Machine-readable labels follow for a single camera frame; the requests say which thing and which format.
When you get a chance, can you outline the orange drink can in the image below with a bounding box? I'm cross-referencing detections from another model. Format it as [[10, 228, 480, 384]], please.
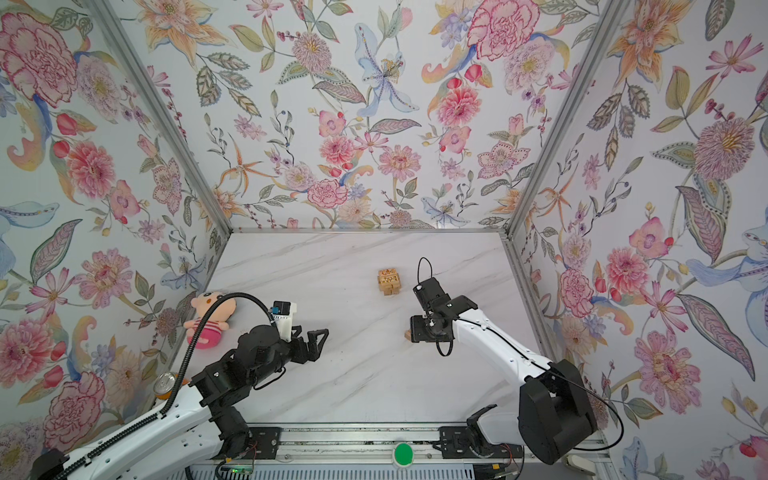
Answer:
[[153, 372, 178, 401]]

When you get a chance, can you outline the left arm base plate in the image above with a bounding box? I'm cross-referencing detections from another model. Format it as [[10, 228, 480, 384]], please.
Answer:
[[234, 426, 283, 461]]

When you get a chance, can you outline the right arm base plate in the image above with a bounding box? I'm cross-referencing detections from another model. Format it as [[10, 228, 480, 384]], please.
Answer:
[[433, 425, 524, 460]]

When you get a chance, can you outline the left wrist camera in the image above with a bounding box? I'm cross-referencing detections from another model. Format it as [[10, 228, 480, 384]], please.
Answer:
[[271, 300, 297, 342]]

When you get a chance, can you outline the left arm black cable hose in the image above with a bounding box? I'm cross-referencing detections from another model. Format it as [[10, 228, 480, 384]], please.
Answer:
[[50, 292, 277, 480]]

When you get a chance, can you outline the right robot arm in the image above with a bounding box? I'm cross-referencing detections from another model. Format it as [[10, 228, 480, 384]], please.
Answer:
[[410, 309, 598, 465]]

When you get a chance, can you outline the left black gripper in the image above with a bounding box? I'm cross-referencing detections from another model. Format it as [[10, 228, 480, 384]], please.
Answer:
[[249, 328, 332, 389]]

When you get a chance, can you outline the pink plush doll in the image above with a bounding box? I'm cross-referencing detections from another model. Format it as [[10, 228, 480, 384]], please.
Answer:
[[183, 291, 237, 350]]

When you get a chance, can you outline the green round button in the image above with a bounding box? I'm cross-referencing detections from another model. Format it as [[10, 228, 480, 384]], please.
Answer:
[[392, 442, 415, 468]]

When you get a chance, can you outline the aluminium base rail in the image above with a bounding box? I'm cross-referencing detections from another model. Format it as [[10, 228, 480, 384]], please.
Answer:
[[173, 422, 607, 466]]

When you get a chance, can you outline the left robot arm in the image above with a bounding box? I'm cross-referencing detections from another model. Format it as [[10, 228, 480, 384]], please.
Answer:
[[30, 325, 329, 479]]

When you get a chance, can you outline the printed wood block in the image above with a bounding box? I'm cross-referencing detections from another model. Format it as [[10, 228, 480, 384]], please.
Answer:
[[377, 268, 401, 292]]

